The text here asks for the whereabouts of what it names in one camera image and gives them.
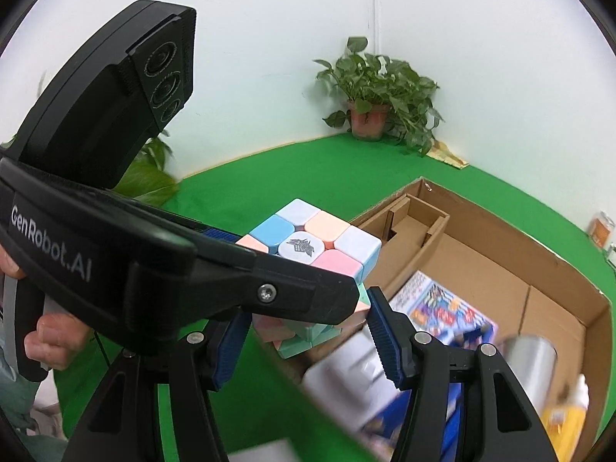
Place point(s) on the green table cover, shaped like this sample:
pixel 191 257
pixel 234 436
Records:
pixel 313 168

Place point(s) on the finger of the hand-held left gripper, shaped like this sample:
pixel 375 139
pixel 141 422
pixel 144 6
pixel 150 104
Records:
pixel 221 236
pixel 288 293

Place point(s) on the person's left hand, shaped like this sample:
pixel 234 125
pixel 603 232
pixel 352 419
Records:
pixel 53 341

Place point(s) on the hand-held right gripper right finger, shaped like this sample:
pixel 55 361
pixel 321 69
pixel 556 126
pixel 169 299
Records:
pixel 382 332

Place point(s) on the cardboard divider insert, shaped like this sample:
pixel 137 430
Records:
pixel 423 216

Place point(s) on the yellow paper sheet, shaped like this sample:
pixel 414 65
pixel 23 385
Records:
pixel 447 156

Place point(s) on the person's clothing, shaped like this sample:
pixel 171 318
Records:
pixel 19 423

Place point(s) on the white box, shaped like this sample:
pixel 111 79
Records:
pixel 346 375

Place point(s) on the colourful board game box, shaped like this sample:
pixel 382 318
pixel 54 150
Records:
pixel 433 303

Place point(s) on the potted green plant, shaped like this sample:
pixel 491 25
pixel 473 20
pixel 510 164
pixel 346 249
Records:
pixel 368 118

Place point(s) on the large cardboard box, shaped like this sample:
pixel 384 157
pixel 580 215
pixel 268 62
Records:
pixel 481 260

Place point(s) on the pastel puzzle cube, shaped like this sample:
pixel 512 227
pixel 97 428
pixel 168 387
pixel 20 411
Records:
pixel 308 231

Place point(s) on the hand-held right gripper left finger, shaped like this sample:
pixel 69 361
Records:
pixel 231 351

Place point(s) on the silver metal can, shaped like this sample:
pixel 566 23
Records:
pixel 529 365

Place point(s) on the yellow bottle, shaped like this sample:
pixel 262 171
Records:
pixel 568 418

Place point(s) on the leafy green plant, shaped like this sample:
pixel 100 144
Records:
pixel 144 178

